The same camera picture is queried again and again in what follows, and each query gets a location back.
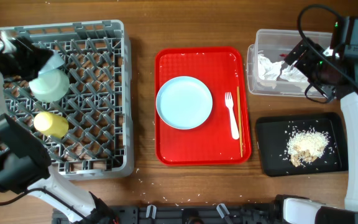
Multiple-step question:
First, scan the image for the small light blue bowl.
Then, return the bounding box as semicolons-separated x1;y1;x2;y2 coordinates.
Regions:
39;50;65;75

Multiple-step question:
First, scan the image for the pale green bowl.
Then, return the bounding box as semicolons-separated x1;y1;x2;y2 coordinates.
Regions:
29;69;70;103

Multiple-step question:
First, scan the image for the white paper napkin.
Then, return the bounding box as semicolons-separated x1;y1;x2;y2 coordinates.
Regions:
257;50;308;83

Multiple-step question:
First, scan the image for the yellow plastic cup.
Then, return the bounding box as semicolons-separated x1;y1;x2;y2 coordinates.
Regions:
33;111;69;138

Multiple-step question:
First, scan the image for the white plastic fork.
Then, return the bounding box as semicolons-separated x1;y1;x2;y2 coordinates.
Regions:
224;92;239;139

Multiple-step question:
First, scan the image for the large light blue plate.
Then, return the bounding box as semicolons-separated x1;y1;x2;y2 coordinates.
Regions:
155;76;213;130

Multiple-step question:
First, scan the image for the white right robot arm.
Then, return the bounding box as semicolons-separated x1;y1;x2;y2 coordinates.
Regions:
280;38;358;223

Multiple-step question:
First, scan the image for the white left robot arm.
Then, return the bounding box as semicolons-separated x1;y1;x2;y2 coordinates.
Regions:
0;32;119;223

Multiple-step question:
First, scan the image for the grey plastic dishwasher rack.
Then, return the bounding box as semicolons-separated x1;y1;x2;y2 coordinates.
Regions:
0;20;134;180

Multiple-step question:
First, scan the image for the clear plastic waste bin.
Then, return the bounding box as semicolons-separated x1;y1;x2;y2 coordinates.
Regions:
246;29;351;98

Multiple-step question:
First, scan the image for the black food waste tray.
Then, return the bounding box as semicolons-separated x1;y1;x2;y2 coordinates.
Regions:
255;112;348;177

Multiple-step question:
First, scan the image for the pile of rice scraps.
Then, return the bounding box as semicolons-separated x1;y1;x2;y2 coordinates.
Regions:
283;126;336;167

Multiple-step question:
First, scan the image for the wooden chopstick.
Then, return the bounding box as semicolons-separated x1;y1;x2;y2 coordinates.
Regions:
236;86;243;158

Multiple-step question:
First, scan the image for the red plastic serving tray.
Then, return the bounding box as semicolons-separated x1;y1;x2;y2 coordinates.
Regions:
154;47;252;166

